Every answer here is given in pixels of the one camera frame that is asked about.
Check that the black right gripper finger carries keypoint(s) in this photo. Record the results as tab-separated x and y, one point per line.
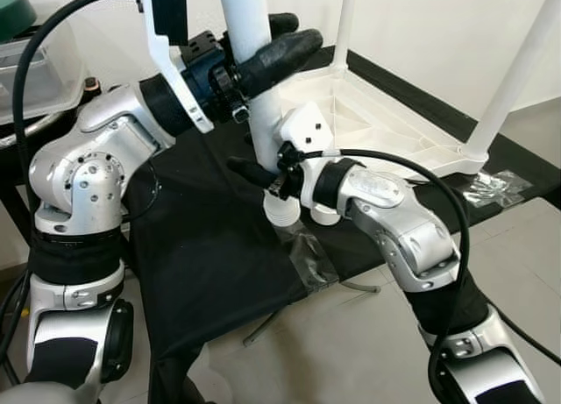
252	174

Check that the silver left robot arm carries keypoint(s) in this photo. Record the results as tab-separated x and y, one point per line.
88	185

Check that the white plastic children table top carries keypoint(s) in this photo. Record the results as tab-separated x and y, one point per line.
386	124

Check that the clear tape patch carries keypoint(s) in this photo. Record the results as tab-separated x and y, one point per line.
308	257
495	189

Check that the black tablecloth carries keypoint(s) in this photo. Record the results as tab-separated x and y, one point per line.
210	255

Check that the small bronze ornament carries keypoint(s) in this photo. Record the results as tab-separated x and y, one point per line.
92	85

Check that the clear plastic container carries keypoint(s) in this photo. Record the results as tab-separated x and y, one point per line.
44	71

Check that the dark green round lid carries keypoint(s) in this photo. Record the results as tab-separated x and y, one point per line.
13	14

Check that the black round bowl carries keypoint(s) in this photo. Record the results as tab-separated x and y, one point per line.
13	137

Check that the dark wooden stool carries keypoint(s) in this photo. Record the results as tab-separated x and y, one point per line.
10	202

